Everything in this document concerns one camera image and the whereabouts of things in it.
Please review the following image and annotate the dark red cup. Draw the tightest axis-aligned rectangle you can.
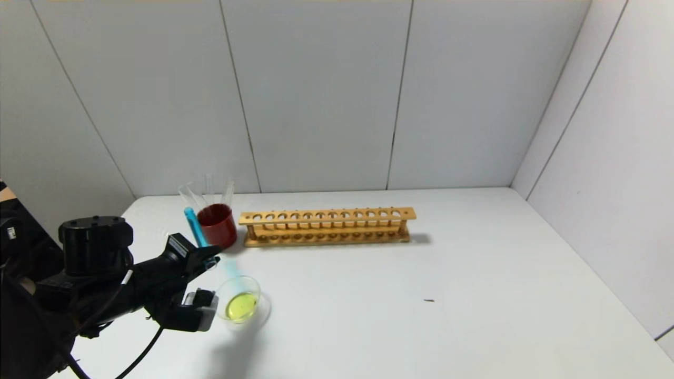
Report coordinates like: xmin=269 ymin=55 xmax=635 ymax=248
xmin=196 ymin=204 xmax=238 ymax=250

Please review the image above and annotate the test tube with blue pigment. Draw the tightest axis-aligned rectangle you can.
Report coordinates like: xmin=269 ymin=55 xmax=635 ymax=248
xmin=183 ymin=206 xmax=220 ymax=271

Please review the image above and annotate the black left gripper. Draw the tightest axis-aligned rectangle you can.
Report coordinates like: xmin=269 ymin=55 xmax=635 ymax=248
xmin=130 ymin=233 xmax=221 ymax=304

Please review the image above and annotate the clear glass beaker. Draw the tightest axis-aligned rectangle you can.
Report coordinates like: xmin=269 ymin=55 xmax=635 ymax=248
xmin=215 ymin=275 xmax=272 ymax=333

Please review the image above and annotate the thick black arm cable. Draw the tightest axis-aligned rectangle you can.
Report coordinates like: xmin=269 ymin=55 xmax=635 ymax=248
xmin=113 ymin=326 xmax=164 ymax=379

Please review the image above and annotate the wooden test tube rack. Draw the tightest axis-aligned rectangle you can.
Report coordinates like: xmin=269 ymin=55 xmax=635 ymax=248
xmin=239 ymin=207 xmax=417 ymax=248

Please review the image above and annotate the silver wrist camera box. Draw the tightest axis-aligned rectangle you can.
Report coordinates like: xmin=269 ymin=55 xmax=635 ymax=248
xmin=158 ymin=288 xmax=219 ymax=332

